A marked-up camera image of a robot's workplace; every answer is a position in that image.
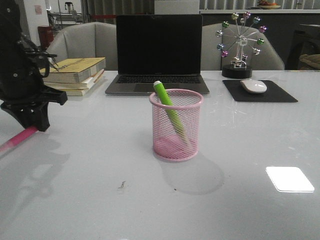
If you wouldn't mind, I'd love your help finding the pink wall notice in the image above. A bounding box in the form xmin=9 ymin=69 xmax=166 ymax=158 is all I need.
xmin=34 ymin=5 xmax=42 ymax=15

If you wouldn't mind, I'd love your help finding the white middle book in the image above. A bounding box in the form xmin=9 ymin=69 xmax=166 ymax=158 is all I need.
xmin=44 ymin=69 xmax=105 ymax=90

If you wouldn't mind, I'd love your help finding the yellow-edged bottom book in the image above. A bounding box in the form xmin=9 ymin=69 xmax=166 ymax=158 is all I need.
xmin=62 ymin=76 xmax=104 ymax=96

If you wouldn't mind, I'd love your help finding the green highlighter pen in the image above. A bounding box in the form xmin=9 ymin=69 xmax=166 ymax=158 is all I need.
xmin=153 ymin=80 xmax=191 ymax=148

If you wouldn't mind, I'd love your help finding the black mouse pad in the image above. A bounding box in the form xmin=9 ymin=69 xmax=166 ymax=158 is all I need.
xmin=222 ymin=80 xmax=298 ymax=103

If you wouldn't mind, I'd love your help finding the distant metal table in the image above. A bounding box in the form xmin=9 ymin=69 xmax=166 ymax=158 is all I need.
xmin=47 ymin=10 xmax=83 ymax=31

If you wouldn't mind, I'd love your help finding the red barrier belt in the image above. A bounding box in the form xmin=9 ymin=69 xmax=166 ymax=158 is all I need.
xmin=91 ymin=14 xmax=117 ymax=20

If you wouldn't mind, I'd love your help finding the red bin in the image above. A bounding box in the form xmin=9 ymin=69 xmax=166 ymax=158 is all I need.
xmin=37 ymin=25 xmax=54 ymax=50

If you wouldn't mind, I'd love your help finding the pink highlighter pen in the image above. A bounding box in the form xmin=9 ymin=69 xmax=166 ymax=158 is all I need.
xmin=0 ymin=126 xmax=38 ymax=153

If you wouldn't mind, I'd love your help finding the yellow top book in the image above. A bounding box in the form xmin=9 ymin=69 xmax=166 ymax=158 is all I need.
xmin=44 ymin=57 xmax=106 ymax=84

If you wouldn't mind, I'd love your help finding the white computer mouse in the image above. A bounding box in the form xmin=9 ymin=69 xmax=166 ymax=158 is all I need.
xmin=240 ymin=79 xmax=267 ymax=94

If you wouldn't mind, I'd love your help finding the pink mesh pen holder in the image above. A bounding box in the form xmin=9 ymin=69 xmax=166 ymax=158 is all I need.
xmin=149 ymin=89 xmax=204 ymax=162

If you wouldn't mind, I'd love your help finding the grey open laptop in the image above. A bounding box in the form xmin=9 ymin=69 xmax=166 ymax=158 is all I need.
xmin=105 ymin=14 xmax=209 ymax=96

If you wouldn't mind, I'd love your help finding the grey left armchair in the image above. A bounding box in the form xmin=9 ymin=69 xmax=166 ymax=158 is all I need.
xmin=46 ymin=22 xmax=118 ymax=71

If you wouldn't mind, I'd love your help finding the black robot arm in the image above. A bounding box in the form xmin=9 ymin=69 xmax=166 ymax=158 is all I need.
xmin=0 ymin=0 xmax=68 ymax=132

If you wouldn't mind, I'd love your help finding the grey curtain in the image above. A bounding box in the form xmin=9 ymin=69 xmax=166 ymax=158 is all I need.
xmin=80 ymin=0 xmax=155 ymax=24

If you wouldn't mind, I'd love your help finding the ferris wheel desk ornament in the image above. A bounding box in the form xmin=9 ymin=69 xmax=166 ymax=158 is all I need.
xmin=215 ymin=11 xmax=268 ymax=79

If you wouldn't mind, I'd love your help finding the grey right armchair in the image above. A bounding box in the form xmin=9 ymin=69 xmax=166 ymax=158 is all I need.
xmin=200 ymin=23 xmax=285 ymax=71

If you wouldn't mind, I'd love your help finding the grey armchair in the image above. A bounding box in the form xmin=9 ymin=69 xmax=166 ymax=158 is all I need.
xmin=46 ymin=22 xmax=118 ymax=71
xmin=200 ymin=23 xmax=285 ymax=71

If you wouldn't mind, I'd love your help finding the white cabinet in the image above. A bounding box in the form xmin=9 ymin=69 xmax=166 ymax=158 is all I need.
xmin=154 ymin=0 xmax=200 ymax=15

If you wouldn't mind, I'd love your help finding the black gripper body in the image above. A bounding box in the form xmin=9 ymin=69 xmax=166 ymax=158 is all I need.
xmin=0 ymin=69 xmax=68 ymax=132

